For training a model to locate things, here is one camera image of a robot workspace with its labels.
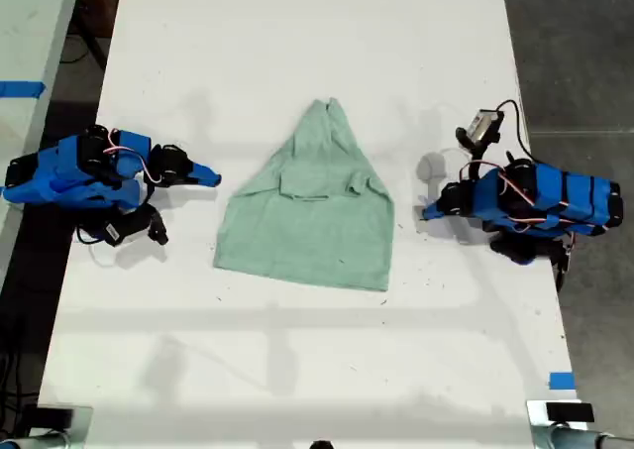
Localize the pale green T-shirt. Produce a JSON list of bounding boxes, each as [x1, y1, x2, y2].
[[213, 97, 398, 293]]

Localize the long blue tape strip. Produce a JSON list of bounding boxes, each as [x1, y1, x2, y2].
[[0, 79, 48, 99]]

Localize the short blue tape piece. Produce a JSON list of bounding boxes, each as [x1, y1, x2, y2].
[[548, 371, 578, 392]]

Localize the small black box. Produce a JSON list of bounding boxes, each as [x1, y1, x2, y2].
[[545, 401, 595, 425], [33, 405, 76, 429]]

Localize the grey metal tube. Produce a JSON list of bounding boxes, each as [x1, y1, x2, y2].
[[534, 424, 634, 449], [0, 430, 71, 449]]

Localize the camera black stalk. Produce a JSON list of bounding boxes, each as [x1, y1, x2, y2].
[[131, 202, 170, 246], [454, 125, 502, 181]]

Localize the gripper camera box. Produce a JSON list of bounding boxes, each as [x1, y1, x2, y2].
[[467, 108, 506, 144], [100, 217, 139, 248]]

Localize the camera black cable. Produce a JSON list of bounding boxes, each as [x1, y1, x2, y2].
[[73, 224, 108, 268], [495, 98, 535, 166]]

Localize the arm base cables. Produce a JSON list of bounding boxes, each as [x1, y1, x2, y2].
[[548, 234, 580, 292]]

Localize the black floor cable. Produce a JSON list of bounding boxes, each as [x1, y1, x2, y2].
[[58, 31, 113, 69]]

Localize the metal corner bracket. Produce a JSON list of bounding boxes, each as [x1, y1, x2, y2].
[[525, 398, 596, 449], [28, 403, 95, 449]]

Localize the black cable bundle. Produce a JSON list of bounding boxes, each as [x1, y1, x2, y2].
[[0, 347, 44, 423]]

